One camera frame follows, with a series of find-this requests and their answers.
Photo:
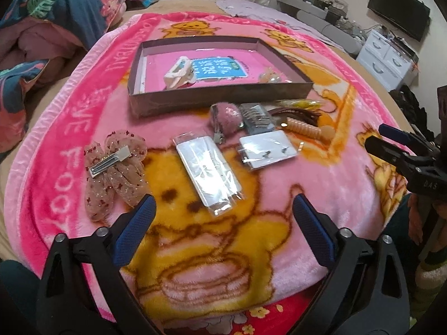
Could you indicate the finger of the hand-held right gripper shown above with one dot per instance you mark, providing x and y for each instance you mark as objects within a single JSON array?
[
  {"x": 387, "y": 151},
  {"x": 394, "y": 131}
]

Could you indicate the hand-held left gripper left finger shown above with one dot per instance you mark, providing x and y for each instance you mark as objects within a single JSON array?
[{"x": 136, "y": 226}]

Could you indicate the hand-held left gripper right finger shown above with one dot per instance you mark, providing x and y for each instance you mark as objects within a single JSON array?
[{"x": 314, "y": 230}]

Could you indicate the sheer pink bow hair clip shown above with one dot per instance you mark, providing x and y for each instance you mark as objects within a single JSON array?
[{"x": 115, "y": 178}]

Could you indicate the peach spiral hair clip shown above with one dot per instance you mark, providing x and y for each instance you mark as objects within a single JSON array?
[{"x": 307, "y": 131}]

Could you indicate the long clear plastic packet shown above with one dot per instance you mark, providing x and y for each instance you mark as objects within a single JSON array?
[{"x": 209, "y": 171}]

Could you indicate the earring card packet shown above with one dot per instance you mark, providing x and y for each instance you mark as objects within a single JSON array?
[{"x": 269, "y": 148}]

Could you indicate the yellow hair clip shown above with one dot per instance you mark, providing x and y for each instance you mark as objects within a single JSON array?
[{"x": 300, "y": 104}]

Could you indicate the grey comb hair clip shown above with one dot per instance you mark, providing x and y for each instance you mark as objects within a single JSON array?
[{"x": 256, "y": 118}]

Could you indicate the pink pompom hair clip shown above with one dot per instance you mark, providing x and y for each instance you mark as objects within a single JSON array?
[{"x": 225, "y": 118}]

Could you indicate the shallow cardboard box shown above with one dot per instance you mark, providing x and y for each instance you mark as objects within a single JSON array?
[{"x": 223, "y": 101}]

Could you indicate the dark clothes pile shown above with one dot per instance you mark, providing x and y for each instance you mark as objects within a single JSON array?
[{"x": 412, "y": 108}]

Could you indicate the pink bear printed blanket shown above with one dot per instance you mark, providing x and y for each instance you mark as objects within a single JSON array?
[{"x": 272, "y": 195}]

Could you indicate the white drawer cabinet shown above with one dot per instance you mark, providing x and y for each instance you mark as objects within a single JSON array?
[{"x": 384, "y": 56}]

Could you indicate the brown hair clip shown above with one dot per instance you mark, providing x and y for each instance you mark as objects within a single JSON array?
[{"x": 300, "y": 115}]

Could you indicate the green fuzzy cloth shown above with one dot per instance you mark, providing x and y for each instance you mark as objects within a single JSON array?
[{"x": 433, "y": 282}]

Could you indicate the black flat screen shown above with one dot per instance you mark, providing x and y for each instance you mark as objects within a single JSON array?
[{"x": 398, "y": 8}]

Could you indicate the grey bench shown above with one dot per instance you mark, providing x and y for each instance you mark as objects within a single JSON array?
[{"x": 321, "y": 17}]

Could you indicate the clear small hair accessory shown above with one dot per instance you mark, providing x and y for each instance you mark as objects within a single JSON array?
[{"x": 270, "y": 76}]

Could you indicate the person's dark trouser leg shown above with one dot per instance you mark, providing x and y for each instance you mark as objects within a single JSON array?
[{"x": 17, "y": 296}]

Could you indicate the white hair claw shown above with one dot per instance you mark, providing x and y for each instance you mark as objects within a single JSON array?
[{"x": 178, "y": 73}]

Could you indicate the lavender bed sheet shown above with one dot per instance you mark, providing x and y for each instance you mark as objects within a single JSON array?
[{"x": 265, "y": 12}]

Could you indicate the floral blue quilt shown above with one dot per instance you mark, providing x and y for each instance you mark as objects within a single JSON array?
[{"x": 52, "y": 42}]

